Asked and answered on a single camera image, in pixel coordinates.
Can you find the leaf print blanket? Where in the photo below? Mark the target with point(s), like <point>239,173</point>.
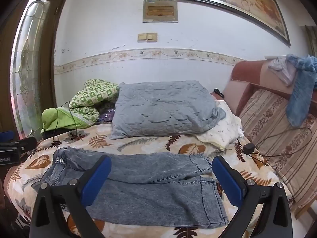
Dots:
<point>153,146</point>

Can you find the patterned glass door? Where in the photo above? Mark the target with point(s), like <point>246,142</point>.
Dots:
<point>29,67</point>

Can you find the green patterned blanket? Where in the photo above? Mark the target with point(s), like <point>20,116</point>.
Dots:
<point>91,96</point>

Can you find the beige light switch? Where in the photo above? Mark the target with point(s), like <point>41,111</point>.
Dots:
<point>151,37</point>
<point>142,37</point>

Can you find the framed wall plaque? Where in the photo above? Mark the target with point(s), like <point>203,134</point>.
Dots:
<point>160,11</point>

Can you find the pink sofa backrest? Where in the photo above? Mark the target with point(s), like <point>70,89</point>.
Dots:
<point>250,76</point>

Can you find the small black object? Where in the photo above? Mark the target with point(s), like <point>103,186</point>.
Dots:
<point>218,92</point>

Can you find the black power adapter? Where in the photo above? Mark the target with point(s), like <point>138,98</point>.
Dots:
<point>249,148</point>

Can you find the blue towel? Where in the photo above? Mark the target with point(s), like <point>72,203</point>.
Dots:
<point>301,91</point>

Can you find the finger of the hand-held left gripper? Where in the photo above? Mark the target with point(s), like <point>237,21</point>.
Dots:
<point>6,136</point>
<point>26,144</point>

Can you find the grey quilted pillow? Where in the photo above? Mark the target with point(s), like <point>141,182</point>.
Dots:
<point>163,106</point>

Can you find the grey denim pants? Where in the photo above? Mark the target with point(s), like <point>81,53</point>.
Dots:
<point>148,191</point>

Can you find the cream printed pillow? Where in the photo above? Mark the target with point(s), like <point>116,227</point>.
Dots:
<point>223,131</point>

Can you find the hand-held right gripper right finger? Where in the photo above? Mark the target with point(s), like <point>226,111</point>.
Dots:
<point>227,181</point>

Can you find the white crumpled cloth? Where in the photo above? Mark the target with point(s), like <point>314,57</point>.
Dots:
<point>241,132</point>

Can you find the white garment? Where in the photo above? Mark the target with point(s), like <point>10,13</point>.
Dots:
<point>282,69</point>

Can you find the striped floral cushion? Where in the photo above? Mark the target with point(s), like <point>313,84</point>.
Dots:
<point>272,129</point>

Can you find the purple cloth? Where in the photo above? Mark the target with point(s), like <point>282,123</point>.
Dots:
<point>106,116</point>

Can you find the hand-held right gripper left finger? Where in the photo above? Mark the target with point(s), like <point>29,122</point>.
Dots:
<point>97,178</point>

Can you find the lime green cloth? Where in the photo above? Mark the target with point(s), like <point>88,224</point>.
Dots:
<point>52,119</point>

